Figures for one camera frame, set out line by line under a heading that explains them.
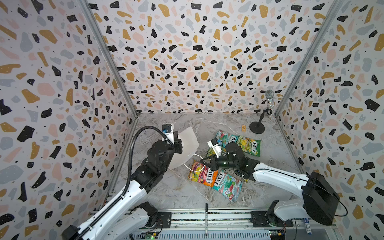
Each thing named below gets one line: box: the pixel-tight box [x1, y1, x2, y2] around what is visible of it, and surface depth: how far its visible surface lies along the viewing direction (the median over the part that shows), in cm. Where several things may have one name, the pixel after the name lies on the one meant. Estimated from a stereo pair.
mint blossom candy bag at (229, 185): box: [212, 170, 243, 203], surface depth 85 cm
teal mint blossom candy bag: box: [215, 129, 239, 152], surface depth 105 cm
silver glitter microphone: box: [265, 89, 275, 120], surface depth 93 cm
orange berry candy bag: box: [187, 159, 219, 187], surface depth 87 cm
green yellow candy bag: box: [236, 135, 261, 157], surface depth 102 cm
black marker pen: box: [205, 203, 209, 236], surface depth 78 cm
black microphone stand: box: [249, 108, 273, 134], surface depth 114 cm
